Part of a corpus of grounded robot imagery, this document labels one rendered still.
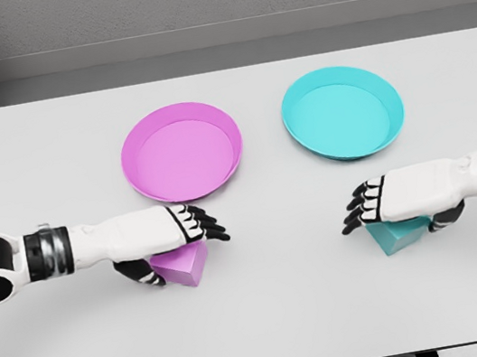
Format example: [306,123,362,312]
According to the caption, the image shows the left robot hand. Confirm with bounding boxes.
[104,194,238,295]

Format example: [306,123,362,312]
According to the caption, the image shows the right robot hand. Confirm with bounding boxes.
[332,157,470,248]

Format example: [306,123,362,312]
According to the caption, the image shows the teal block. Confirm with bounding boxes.
[363,212,437,260]

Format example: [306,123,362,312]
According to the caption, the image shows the pink block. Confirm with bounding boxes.
[147,239,216,295]

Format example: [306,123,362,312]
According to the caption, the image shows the pink plate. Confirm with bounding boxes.
[112,92,252,211]

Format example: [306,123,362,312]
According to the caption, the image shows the teal plate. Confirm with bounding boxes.
[274,54,413,174]

